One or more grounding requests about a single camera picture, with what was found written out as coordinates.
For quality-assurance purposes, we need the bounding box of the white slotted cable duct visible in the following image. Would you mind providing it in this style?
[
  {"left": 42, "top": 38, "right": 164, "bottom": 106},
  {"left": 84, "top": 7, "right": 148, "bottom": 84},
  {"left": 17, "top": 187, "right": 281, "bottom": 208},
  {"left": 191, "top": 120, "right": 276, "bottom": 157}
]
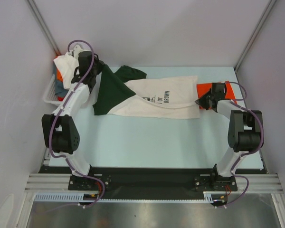
[{"left": 35, "top": 192, "right": 223, "bottom": 204}]

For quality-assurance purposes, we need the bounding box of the right aluminium corner post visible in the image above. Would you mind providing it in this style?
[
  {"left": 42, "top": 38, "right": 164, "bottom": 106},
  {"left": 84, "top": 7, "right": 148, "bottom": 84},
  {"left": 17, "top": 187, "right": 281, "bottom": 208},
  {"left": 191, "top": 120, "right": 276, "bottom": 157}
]
[{"left": 234, "top": 0, "right": 277, "bottom": 74}]

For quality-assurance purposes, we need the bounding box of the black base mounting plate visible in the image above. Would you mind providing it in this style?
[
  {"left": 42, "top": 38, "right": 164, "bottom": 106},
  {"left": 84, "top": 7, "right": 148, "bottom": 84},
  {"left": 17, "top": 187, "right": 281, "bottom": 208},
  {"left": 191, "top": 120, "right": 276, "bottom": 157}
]
[{"left": 38, "top": 166, "right": 268, "bottom": 200}]

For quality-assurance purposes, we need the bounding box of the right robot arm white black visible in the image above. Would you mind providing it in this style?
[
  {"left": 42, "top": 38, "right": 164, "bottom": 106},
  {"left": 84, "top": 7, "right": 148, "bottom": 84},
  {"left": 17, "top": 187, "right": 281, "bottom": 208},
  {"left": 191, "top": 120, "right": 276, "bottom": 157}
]
[{"left": 195, "top": 81, "right": 265, "bottom": 190}]

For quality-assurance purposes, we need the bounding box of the left aluminium corner post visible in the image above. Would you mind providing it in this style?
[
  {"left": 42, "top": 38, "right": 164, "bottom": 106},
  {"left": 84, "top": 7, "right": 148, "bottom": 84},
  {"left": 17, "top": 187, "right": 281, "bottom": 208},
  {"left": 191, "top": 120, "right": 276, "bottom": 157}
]
[{"left": 25, "top": 0, "right": 61, "bottom": 55}]

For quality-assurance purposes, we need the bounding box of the orange garment in basket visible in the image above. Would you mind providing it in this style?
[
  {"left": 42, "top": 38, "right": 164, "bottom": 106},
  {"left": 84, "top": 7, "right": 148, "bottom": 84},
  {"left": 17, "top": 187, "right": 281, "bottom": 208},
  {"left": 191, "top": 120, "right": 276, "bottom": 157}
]
[{"left": 56, "top": 69, "right": 63, "bottom": 82}]

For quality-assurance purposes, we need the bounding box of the cream and green t shirt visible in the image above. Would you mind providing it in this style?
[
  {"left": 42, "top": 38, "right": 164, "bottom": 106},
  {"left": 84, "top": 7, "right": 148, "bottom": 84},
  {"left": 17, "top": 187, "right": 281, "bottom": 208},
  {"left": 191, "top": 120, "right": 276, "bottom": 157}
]
[{"left": 93, "top": 65, "right": 200, "bottom": 119}]

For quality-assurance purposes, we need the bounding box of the folded orange t shirt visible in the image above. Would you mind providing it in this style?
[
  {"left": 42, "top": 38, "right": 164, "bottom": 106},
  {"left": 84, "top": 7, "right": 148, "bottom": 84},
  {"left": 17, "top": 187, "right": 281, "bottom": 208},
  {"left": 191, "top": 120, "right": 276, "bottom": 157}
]
[{"left": 197, "top": 81, "right": 235, "bottom": 110}]

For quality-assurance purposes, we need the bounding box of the white plastic laundry basket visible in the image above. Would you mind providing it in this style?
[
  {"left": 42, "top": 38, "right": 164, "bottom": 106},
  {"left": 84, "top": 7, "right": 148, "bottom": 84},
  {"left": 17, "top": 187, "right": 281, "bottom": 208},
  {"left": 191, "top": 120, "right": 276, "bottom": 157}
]
[{"left": 43, "top": 74, "right": 62, "bottom": 106}]

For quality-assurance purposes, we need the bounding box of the grey blue garment in basket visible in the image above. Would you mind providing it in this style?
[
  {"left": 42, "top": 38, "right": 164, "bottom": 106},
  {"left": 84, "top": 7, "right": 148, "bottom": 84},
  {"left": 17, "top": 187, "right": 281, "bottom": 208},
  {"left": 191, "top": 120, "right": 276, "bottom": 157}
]
[{"left": 53, "top": 65, "right": 68, "bottom": 96}]

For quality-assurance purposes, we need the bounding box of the white t shirt in basket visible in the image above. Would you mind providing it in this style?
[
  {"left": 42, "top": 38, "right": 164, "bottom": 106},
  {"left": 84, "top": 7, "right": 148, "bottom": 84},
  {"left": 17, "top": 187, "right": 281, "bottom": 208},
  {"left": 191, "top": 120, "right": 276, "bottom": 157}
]
[{"left": 54, "top": 52, "right": 79, "bottom": 89}]

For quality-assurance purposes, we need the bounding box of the aluminium frame rail front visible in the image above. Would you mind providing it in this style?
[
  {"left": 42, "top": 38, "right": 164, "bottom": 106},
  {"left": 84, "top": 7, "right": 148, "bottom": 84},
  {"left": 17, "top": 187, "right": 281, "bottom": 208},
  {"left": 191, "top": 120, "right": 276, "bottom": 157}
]
[{"left": 25, "top": 173, "right": 283, "bottom": 194}]

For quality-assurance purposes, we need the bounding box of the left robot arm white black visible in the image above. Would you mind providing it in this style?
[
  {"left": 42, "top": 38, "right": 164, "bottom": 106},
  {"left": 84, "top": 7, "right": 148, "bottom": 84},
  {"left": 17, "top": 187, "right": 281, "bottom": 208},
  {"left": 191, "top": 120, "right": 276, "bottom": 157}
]
[{"left": 41, "top": 51, "right": 104, "bottom": 190}]

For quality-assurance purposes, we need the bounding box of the aluminium corner post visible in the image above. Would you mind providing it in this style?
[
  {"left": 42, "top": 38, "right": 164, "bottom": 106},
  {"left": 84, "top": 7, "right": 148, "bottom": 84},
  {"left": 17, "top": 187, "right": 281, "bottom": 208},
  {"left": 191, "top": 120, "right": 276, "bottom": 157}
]
[
  {"left": 25, "top": 0, "right": 61, "bottom": 55},
  {"left": 234, "top": 0, "right": 277, "bottom": 74}
]

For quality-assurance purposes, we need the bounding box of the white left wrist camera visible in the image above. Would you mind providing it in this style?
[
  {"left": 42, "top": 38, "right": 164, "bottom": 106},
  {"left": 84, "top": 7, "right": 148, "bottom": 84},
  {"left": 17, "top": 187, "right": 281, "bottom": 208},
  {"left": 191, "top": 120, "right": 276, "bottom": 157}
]
[{"left": 68, "top": 44, "right": 84, "bottom": 59}]

